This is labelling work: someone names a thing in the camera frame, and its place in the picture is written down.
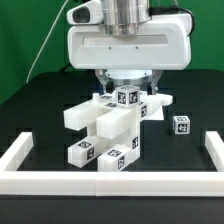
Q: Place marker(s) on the white marker base plate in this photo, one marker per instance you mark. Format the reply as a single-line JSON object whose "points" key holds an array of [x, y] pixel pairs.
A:
{"points": [[156, 115]]}

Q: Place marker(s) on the white tagged cube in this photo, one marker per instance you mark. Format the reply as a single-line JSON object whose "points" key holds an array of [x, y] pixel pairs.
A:
{"points": [[127, 95], [181, 124]]}

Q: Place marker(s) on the white U-shaped frame fence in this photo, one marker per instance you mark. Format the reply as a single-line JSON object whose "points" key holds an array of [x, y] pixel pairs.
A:
{"points": [[13, 181]]}

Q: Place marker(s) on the white chair back piece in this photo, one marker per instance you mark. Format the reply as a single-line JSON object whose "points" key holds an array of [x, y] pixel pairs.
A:
{"points": [[82, 115]]}

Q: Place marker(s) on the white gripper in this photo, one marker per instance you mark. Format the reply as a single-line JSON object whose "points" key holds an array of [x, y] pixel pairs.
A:
{"points": [[129, 34]]}

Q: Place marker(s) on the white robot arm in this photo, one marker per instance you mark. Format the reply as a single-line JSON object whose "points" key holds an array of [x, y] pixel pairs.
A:
{"points": [[129, 41]]}

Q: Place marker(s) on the white chair seat piece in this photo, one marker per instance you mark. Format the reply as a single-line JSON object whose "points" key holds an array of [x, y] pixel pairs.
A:
{"points": [[112, 121]]}

